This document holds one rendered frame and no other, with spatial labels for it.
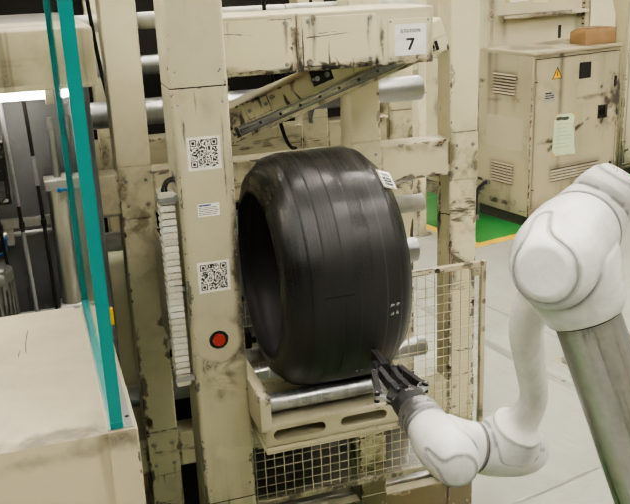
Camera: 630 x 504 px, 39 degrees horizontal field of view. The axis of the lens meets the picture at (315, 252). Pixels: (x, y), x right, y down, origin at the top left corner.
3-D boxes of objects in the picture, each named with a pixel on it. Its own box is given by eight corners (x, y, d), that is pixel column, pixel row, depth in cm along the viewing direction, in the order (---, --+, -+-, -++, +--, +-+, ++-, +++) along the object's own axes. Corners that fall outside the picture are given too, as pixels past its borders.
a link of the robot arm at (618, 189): (540, 227, 156) (516, 250, 145) (594, 140, 147) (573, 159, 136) (605, 268, 153) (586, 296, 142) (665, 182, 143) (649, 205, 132)
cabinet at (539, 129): (528, 229, 643) (535, 53, 605) (475, 212, 691) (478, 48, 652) (616, 208, 687) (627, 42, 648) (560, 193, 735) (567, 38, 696)
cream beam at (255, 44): (210, 80, 218) (205, 19, 214) (191, 70, 241) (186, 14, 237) (435, 62, 236) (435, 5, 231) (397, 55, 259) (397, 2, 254)
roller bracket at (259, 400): (261, 435, 209) (258, 398, 206) (224, 367, 245) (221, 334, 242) (275, 432, 210) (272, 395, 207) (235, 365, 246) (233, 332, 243)
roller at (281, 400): (260, 393, 215) (262, 411, 216) (264, 395, 211) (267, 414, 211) (393, 368, 225) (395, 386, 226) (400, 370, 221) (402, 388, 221)
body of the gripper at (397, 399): (435, 392, 184) (417, 369, 192) (397, 399, 182) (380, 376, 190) (433, 422, 188) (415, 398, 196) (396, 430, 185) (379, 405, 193)
